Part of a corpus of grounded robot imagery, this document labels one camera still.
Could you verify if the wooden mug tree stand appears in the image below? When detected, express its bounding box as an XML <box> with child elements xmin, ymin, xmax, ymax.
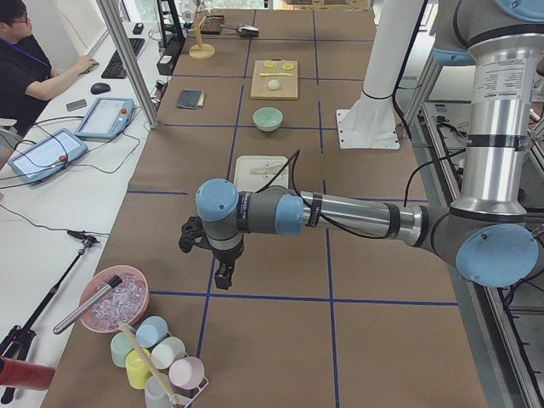
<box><xmin>189</xmin><ymin>10</ymin><xmax>215</xmax><ymax>60</ymax></box>

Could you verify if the black tripod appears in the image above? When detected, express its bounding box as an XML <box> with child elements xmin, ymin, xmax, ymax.
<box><xmin>0</xmin><ymin>229</ymin><xmax>101</xmax><ymax>405</ymax></box>

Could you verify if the aluminium frame post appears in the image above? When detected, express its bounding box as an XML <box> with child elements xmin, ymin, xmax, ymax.
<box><xmin>96</xmin><ymin>0</ymin><xmax>159</xmax><ymax>129</ymax></box>

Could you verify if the black keyboard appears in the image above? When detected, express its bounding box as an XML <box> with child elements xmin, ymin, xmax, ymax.
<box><xmin>100</xmin><ymin>37</ymin><xmax>146</xmax><ymax>80</ymax></box>

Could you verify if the red bottle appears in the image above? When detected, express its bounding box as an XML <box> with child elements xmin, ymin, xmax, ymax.
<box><xmin>1</xmin><ymin>356</ymin><xmax>55</xmax><ymax>391</ymax></box>

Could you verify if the white ceramic spoon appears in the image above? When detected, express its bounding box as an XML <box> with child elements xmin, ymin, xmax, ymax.
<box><xmin>249</xmin><ymin>164</ymin><xmax>284</xmax><ymax>179</ymax></box>

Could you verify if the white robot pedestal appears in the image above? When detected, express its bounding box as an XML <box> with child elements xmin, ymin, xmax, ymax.
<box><xmin>337</xmin><ymin>0</ymin><xmax>427</xmax><ymax>150</ymax></box>

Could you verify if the grey smartphone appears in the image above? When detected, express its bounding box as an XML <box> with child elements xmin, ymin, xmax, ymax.
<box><xmin>66</xmin><ymin>99</ymin><xmax>87</xmax><ymax>111</ymax></box>

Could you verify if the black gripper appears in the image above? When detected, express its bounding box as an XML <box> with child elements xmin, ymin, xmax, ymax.
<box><xmin>212</xmin><ymin>243</ymin><xmax>244</xmax><ymax>290</ymax></box>

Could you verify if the green cup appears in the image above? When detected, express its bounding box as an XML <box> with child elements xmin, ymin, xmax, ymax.
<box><xmin>110</xmin><ymin>331</ymin><xmax>133</xmax><ymax>368</ymax></box>

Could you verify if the seated person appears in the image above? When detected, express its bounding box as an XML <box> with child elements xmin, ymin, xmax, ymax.
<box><xmin>1</xmin><ymin>1</ymin><xmax>98</xmax><ymax>136</ymax></box>

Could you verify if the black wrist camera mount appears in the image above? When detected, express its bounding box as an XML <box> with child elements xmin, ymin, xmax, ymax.
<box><xmin>178</xmin><ymin>216</ymin><xmax>212</xmax><ymax>253</ymax></box>

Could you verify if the yellow cup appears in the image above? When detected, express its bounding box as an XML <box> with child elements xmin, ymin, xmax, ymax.
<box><xmin>125</xmin><ymin>349</ymin><xmax>152</xmax><ymax>390</ymax></box>

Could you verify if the black box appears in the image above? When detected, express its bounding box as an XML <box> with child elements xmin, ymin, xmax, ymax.
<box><xmin>156</xmin><ymin>41</ymin><xmax>184</xmax><ymax>77</ymax></box>

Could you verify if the yellow plastic knife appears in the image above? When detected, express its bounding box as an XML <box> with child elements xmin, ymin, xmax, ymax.
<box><xmin>259</xmin><ymin>72</ymin><xmax>293</xmax><ymax>77</ymax></box>

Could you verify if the grey folded cloth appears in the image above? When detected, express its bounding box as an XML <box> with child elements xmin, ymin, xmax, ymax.
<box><xmin>176</xmin><ymin>89</ymin><xmax>206</xmax><ymax>110</ymax></box>

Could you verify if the blue cup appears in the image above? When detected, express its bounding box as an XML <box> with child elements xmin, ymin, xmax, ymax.
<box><xmin>135</xmin><ymin>315</ymin><xmax>168</xmax><ymax>348</ymax></box>

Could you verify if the pink bowl with ice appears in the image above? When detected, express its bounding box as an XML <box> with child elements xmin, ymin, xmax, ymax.
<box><xmin>80</xmin><ymin>265</ymin><xmax>150</xmax><ymax>333</ymax></box>

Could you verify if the black computer mouse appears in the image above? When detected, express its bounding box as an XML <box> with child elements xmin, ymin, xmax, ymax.
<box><xmin>90</xmin><ymin>82</ymin><xmax>111</xmax><ymax>95</ymax></box>

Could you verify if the blue teach pendant near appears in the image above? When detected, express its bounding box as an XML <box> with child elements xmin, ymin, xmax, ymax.
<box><xmin>8</xmin><ymin>128</ymin><xmax>88</xmax><ymax>184</ymax></box>

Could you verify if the grey cup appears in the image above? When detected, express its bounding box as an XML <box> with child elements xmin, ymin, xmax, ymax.
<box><xmin>144</xmin><ymin>377</ymin><xmax>173</xmax><ymax>408</ymax></box>

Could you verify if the white cup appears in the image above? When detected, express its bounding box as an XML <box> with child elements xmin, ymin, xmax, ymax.
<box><xmin>151</xmin><ymin>336</ymin><xmax>185</xmax><ymax>370</ymax></box>

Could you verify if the white bear tray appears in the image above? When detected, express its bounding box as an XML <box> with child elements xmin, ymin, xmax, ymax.
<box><xmin>233</xmin><ymin>156</ymin><xmax>287</xmax><ymax>192</ymax></box>

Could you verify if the metal scoop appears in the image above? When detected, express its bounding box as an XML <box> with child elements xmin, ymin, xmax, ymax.
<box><xmin>221</xmin><ymin>24</ymin><xmax>259</xmax><ymax>37</ymax></box>

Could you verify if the pink cup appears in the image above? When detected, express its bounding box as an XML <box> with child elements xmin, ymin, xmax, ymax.
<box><xmin>168</xmin><ymin>356</ymin><xmax>205</xmax><ymax>390</ymax></box>

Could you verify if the wooden cutting board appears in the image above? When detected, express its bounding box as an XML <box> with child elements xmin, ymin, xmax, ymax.
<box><xmin>250</xmin><ymin>59</ymin><xmax>298</xmax><ymax>100</ymax></box>

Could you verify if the green ceramic bowl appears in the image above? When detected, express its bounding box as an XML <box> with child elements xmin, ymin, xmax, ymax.
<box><xmin>252</xmin><ymin>107</ymin><xmax>283</xmax><ymax>133</ymax></box>

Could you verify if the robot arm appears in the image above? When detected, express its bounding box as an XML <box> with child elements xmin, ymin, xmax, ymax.
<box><xmin>179</xmin><ymin>1</ymin><xmax>543</xmax><ymax>290</ymax></box>

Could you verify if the blue teach pendant far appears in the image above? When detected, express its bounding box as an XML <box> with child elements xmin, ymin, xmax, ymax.
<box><xmin>75</xmin><ymin>97</ymin><xmax>134</xmax><ymax>140</ymax></box>

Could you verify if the metal cylinder tool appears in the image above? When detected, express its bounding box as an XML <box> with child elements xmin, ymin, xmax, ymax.
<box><xmin>53</xmin><ymin>275</ymin><xmax>122</xmax><ymax>335</ymax></box>

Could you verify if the white steamed bun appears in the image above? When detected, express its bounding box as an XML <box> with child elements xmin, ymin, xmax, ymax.
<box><xmin>267</xmin><ymin>80</ymin><xmax>281</xmax><ymax>91</ymax></box>

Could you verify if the blue teach pendant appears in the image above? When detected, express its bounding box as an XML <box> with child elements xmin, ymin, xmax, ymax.
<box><xmin>8</xmin><ymin>128</ymin><xmax>88</xmax><ymax>184</ymax></box>
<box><xmin>75</xmin><ymin>97</ymin><xmax>134</xmax><ymax>140</ymax></box>

